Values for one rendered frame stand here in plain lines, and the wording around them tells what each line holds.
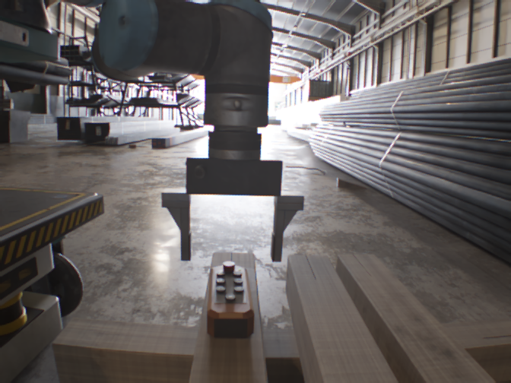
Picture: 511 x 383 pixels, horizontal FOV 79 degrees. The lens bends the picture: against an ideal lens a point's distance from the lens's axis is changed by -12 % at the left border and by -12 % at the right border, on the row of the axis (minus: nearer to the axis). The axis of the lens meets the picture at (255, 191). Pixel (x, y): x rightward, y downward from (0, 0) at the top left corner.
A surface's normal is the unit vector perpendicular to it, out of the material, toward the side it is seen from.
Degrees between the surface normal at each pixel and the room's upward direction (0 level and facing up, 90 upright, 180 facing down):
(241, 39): 92
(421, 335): 0
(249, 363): 0
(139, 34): 109
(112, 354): 90
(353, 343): 0
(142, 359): 90
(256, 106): 90
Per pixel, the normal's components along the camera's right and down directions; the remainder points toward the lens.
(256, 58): 0.60, 0.19
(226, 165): 0.09, 0.21
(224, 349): 0.04, -0.98
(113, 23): -0.77, 0.10
